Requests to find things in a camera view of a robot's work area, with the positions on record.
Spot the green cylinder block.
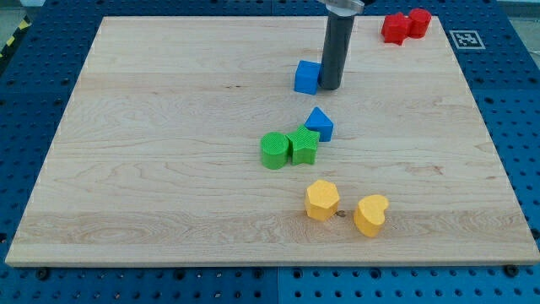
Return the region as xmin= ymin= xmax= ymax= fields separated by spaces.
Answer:
xmin=261 ymin=132 xmax=289 ymax=170

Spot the red star block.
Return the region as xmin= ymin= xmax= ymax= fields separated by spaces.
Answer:
xmin=381 ymin=12 xmax=412 ymax=46

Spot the red cylinder block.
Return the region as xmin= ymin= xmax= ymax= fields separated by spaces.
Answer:
xmin=408 ymin=8 xmax=432 ymax=39

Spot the blue cube block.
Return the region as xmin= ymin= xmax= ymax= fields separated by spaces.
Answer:
xmin=294 ymin=60 xmax=321 ymax=95

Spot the yellow heart block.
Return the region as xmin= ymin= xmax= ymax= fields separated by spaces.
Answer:
xmin=354 ymin=194 xmax=389 ymax=237

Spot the green star block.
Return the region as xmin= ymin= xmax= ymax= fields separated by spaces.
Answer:
xmin=286 ymin=125 xmax=320 ymax=166

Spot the yellow hexagon block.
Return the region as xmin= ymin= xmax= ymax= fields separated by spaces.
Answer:
xmin=305 ymin=180 xmax=340 ymax=221

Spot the wooden board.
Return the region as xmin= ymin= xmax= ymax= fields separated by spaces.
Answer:
xmin=6 ymin=16 xmax=539 ymax=268

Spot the white fiducial marker tag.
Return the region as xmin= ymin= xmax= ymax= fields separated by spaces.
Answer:
xmin=449 ymin=30 xmax=485 ymax=50

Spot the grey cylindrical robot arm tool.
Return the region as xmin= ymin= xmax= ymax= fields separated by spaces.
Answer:
xmin=318 ymin=12 xmax=354 ymax=90

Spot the blue triangle block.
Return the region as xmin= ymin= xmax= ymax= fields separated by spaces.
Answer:
xmin=304 ymin=106 xmax=334 ymax=142

